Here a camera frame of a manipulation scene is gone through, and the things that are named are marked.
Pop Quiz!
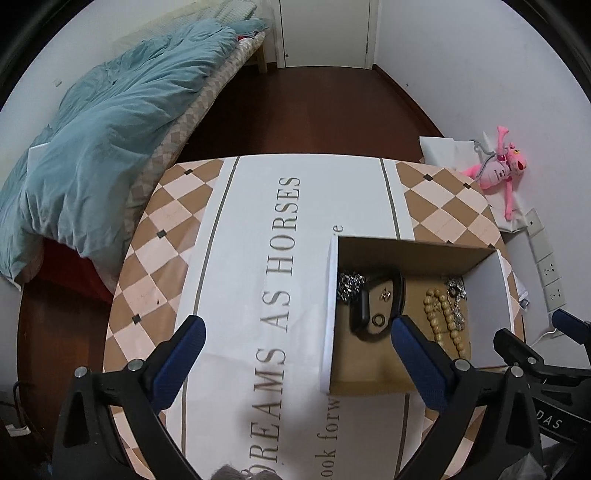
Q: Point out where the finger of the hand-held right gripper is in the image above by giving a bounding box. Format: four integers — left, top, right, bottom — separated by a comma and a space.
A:
551, 308, 591, 344
493, 328, 591, 388

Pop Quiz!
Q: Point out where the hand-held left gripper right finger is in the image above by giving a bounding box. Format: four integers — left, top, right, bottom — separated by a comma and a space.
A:
390, 315, 546, 480

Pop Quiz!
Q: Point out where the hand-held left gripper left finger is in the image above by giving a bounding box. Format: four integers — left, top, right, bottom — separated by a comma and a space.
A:
53, 315, 207, 480

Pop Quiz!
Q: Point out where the cardboard box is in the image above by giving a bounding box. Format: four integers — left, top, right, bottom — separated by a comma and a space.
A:
318, 233, 525, 397

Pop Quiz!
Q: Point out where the wooden bead bracelet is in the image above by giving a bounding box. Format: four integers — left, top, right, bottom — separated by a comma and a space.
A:
424, 288, 468, 358

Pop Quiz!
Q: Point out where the black smart band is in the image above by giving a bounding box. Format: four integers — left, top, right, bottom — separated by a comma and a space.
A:
348, 272, 407, 342

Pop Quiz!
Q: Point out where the thin silver bracelet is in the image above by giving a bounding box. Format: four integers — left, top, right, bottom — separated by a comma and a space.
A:
444, 276, 467, 330

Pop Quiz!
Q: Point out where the silver chain necklace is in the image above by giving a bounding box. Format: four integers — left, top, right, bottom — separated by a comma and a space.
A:
339, 272, 366, 303

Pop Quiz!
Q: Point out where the white plastic bag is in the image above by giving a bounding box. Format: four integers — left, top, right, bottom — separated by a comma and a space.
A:
510, 274, 532, 308

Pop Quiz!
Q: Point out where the checkered printed tablecloth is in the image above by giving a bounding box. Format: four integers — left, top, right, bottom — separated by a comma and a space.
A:
102, 156, 527, 480

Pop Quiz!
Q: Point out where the pink plush toy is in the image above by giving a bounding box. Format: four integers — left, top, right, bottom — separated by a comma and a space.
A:
463, 126, 527, 221

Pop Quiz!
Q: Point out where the blue duvet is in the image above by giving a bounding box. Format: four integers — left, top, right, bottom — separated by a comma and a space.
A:
0, 21, 238, 282

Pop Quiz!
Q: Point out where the bed with patterned mattress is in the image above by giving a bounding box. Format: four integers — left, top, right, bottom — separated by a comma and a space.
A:
0, 0, 273, 296

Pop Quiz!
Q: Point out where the white door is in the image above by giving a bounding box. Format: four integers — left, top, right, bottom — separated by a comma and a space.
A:
277, 0, 377, 70

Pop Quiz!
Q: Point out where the grey checked pillow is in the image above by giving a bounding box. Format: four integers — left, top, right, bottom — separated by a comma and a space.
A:
217, 0, 259, 21

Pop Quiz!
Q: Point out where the white charger cable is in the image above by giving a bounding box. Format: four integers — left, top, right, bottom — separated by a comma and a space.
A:
529, 325, 559, 347

